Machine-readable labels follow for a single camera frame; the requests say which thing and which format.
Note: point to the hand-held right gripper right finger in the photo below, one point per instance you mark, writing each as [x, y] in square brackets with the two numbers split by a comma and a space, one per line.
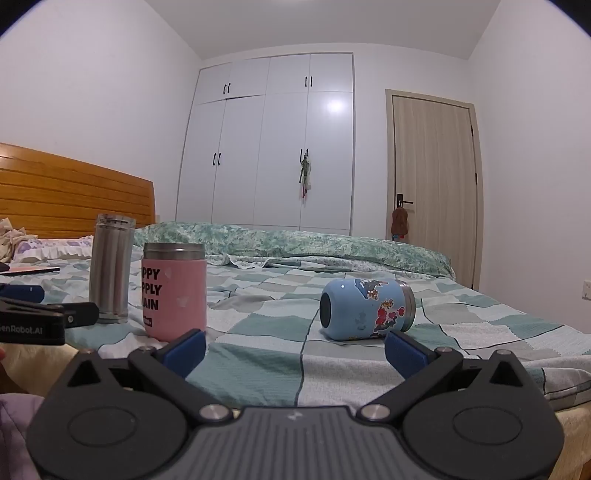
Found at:
[406, 353]

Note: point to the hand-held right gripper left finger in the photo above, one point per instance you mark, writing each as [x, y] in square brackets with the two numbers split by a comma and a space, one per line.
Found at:
[187, 351]

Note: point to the yellow under sheet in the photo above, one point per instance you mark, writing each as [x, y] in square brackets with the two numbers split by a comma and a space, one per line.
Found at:
[32, 364]

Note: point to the purple clothing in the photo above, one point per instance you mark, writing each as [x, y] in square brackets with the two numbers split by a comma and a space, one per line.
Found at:
[16, 434]

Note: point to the wall socket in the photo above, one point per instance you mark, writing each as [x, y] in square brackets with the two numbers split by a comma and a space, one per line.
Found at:
[587, 290]

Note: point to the wooden headboard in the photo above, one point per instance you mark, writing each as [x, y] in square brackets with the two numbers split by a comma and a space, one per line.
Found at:
[69, 198]

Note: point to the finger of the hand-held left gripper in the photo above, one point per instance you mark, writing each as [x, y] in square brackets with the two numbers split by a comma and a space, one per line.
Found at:
[82, 314]
[21, 292]

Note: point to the green floral quilt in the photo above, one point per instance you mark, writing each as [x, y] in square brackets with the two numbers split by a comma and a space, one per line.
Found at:
[295, 247]

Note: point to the silver steel cup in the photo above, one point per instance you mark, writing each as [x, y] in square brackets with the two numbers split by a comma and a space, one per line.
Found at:
[110, 267]

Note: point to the green checked bed sheet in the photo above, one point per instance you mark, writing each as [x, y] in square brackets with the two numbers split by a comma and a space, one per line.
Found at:
[277, 350]

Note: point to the blue cup with stickers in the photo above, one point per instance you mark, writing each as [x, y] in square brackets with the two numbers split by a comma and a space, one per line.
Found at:
[360, 310]

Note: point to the light wooden door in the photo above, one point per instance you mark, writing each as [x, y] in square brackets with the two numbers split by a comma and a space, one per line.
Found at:
[434, 184]

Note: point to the purple floral pillow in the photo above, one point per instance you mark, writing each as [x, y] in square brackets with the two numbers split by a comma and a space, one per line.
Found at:
[55, 247]

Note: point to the flat dark tablet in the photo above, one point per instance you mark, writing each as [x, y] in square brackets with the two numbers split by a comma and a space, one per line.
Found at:
[27, 270]

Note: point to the pink cup with black print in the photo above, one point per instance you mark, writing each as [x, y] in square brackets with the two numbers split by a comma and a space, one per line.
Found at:
[178, 295]

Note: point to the white wardrobe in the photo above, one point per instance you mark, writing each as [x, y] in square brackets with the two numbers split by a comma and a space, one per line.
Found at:
[258, 147]

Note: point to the brown hanging plush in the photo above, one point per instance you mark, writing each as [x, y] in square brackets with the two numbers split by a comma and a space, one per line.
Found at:
[399, 222]

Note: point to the hanging green charm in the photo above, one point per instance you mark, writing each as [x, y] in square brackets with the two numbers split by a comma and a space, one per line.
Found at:
[305, 177]

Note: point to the beige crumpled cloth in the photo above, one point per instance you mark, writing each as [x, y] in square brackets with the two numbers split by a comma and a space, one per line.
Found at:
[11, 235]

